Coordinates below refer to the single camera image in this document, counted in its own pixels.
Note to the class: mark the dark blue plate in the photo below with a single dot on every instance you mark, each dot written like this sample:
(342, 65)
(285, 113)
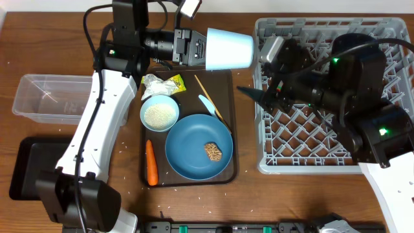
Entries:
(185, 147)

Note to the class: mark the light blue rice bowl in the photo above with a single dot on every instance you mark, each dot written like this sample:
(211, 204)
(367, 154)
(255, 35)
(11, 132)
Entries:
(159, 113)

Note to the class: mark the grey dishwasher rack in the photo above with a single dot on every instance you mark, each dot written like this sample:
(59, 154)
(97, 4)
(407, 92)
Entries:
(297, 142)

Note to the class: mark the black waste tray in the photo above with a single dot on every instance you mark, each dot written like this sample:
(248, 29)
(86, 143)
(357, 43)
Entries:
(36, 154)

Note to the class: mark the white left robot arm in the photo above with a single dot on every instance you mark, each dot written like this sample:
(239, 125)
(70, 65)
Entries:
(76, 193)

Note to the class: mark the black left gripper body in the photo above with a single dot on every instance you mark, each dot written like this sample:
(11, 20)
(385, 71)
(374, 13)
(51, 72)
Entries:
(180, 46)

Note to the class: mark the light blue plastic cup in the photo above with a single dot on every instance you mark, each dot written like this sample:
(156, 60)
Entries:
(228, 50)

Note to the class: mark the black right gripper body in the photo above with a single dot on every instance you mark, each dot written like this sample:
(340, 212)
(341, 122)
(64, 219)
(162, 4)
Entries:
(308, 92)

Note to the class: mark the wooden chopstick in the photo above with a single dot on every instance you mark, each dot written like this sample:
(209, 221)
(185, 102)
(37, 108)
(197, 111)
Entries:
(208, 97)

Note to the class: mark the orange carrot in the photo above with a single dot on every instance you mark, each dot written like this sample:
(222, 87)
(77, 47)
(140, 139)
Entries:
(152, 169)

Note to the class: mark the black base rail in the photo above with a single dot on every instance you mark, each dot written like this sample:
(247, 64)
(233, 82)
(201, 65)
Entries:
(167, 227)

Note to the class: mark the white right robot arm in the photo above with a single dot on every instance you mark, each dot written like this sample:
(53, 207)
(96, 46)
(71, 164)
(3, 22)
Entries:
(377, 133)

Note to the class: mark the clear plastic bin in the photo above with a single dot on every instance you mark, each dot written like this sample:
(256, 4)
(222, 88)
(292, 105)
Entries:
(52, 98)

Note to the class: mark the brown food scrap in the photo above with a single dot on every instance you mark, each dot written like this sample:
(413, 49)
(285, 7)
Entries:
(213, 152)

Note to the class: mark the crumpled yellow foil wrapper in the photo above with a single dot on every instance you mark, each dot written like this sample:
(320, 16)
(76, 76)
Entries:
(156, 86)

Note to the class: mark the light blue plastic knife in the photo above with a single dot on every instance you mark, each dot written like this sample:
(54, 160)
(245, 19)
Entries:
(209, 106)

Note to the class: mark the dark brown serving tray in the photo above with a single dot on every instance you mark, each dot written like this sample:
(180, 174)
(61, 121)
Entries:
(219, 86)

